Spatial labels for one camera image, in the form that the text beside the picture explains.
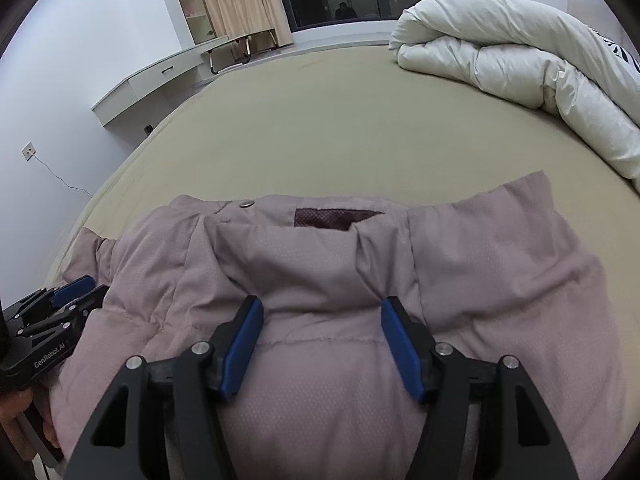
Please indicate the zebra print pillow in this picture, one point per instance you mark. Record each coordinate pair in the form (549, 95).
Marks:
(620, 52)

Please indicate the bed with khaki sheet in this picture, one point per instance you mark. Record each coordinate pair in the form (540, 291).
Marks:
(325, 125)

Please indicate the beige curtain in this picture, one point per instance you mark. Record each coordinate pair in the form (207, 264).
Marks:
(240, 0)

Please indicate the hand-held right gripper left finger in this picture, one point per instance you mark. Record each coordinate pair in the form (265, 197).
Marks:
(245, 345)

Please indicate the small folding table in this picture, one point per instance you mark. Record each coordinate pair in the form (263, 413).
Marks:
(235, 47)

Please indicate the wall socket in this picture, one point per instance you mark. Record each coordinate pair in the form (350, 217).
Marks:
(28, 151)

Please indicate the mauve hooded puffer coat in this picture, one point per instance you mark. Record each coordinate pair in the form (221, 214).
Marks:
(325, 270)

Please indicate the white open shelf cabinet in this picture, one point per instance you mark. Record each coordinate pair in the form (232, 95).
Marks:
(192, 0)

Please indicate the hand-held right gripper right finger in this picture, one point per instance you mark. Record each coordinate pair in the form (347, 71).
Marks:
(400, 347)

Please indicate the white folded duvet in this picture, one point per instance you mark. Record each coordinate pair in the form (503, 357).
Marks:
(500, 45)

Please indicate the person's left hand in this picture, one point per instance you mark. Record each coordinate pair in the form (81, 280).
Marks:
(15, 410)

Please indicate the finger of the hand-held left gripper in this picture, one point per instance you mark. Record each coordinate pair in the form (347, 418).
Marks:
(75, 310)
(72, 290)

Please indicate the white wall desk with drawer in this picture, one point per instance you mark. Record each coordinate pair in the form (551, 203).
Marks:
(150, 80)

